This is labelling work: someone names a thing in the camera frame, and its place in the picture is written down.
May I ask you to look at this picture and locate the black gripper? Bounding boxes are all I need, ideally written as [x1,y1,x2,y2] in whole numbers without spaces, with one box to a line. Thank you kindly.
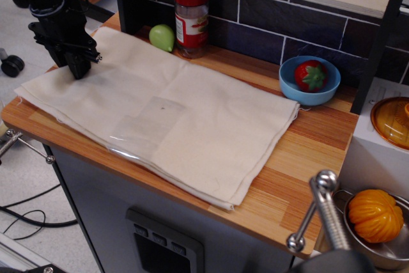
[29,0,102,80]

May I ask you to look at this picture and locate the blue plastic bowl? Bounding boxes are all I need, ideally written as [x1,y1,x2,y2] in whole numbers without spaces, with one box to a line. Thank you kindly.
[279,56,341,106]

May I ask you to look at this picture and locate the green toy pear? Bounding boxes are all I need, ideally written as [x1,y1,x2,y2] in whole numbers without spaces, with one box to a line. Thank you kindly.
[149,24,175,52]

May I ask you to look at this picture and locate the red toy strawberry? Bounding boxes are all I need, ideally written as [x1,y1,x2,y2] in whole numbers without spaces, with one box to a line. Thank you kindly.
[294,60,328,93]

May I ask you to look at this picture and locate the black right shelf post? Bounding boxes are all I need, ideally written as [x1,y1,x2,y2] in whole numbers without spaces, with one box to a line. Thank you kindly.
[350,0,403,115]

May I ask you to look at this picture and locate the red capped spice jar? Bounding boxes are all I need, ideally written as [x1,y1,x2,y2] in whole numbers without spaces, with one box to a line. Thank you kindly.
[174,0,209,59]

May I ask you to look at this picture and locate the stainless steel pot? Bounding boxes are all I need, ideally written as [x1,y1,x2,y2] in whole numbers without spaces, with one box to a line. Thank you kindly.
[334,190,408,270]

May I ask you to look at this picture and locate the clear adhesive tape patch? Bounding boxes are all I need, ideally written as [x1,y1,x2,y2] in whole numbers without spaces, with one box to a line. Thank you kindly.
[108,97,185,160]

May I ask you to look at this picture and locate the cream cloth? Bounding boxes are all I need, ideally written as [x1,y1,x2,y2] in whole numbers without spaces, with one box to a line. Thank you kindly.
[16,27,300,210]

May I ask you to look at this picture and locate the orange transparent pot lid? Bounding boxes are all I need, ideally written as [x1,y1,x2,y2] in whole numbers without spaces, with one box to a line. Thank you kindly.
[371,97,408,150]

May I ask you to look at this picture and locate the black floor cable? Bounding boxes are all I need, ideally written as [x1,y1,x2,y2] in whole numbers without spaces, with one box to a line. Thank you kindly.
[0,183,78,240]

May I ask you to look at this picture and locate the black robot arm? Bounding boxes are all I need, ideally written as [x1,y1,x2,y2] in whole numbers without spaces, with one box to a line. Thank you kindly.
[25,0,100,79]

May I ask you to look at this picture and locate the orange toy pumpkin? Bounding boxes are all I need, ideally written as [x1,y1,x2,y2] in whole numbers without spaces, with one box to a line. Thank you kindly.
[348,189,404,244]

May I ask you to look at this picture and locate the small chrome clamp handle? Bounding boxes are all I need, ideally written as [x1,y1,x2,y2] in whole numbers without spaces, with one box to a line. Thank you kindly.
[0,128,56,165]

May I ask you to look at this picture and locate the black caster wheel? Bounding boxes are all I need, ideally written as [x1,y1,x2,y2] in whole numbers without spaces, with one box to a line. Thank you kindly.
[1,48,25,78]

